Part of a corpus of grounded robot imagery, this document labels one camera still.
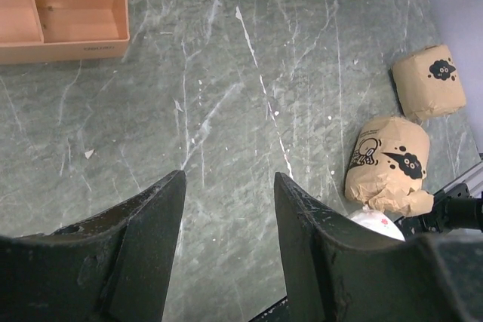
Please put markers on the orange plastic file organizer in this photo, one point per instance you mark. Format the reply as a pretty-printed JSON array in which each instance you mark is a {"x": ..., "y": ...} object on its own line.
[{"x": 34, "y": 31}]

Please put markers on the brown paper wrapped roll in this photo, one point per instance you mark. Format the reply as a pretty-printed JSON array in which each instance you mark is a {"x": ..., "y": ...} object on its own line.
[{"x": 388, "y": 167}]

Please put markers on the aluminium frame rail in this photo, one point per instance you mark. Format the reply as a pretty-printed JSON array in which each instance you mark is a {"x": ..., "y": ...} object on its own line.
[{"x": 472, "y": 178}]

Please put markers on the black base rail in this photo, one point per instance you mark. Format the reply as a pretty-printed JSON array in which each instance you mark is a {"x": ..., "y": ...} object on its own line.
[{"x": 453, "y": 209}]

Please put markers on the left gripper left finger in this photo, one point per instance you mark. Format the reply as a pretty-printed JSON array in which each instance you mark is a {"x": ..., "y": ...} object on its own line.
[{"x": 113, "y": 266}]

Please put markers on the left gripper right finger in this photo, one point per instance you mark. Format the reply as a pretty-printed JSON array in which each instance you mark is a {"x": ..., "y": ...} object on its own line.
[{"x": 338, "y": 270}]

